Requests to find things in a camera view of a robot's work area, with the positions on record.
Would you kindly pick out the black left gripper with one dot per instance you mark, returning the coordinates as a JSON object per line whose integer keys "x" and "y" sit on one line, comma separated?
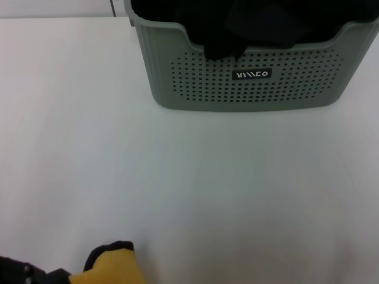
{"x": 17, "y": 273}

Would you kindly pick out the green and yellow towel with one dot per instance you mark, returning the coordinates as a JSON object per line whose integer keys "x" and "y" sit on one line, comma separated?
{"x": 112, "y": 266}

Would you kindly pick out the green perforated storage basket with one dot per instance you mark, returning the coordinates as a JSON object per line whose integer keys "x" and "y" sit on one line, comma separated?
{"x": 207, "y": 85}

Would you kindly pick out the black cloth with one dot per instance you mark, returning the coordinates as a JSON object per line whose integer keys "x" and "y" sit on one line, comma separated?
{"x": 220, "y": 47}

